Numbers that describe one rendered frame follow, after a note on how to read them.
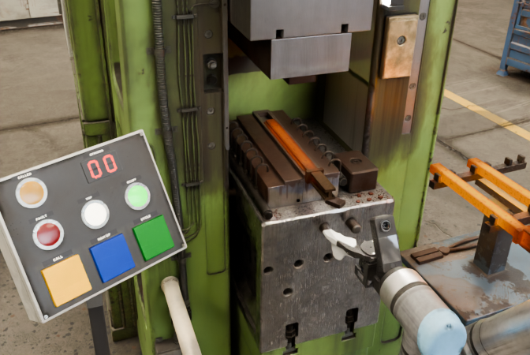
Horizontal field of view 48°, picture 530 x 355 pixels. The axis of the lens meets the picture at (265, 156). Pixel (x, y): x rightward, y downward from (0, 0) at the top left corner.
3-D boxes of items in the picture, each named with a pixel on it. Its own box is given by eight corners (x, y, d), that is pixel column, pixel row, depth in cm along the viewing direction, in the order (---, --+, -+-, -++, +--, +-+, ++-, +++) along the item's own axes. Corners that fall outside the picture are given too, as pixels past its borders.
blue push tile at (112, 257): (135, 266, 121) (123, 233, 120) (103, 283, 117) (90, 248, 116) (132, 266, 123) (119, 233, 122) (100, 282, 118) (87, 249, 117)
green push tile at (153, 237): (175, 246, 127) (163, 214, 127) (146, 260, 123) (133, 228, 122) (171, 246, 129) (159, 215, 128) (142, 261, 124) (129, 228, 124)
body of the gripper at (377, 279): (351, 271, 129) (378, 308, 119) (355, 239, 125) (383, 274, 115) (382, 264, 131) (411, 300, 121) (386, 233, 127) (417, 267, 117)
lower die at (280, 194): (337, 196, 158) (340, 169, 154) (267, 209, 152) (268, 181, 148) (281, 131, 193) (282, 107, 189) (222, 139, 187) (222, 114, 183)
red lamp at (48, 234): (63, 245, 112) (59, 227, 110) (37, 250, 111) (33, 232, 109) (62, 237, 115) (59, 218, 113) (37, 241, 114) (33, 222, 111)
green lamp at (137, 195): (151, 207, 125) (149, 188, 123) (128, 210, 123) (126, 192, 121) (147, 199, 127) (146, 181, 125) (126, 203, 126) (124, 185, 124)
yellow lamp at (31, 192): (46, 204, 111) (42, 184, 109) (20, 208, 110) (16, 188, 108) (46, 196, 114) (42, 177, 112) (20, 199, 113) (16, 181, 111)
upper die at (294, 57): (348, 71, 141) (352, 32, 137) (270, 80, 135) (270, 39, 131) (285, 24, 176) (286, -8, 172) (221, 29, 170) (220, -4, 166)
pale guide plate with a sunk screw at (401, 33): (411, 76, 163) (419, 15, 155) (382, 80, 160) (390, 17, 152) (406, 73, 165) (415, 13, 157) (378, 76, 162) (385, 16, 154)
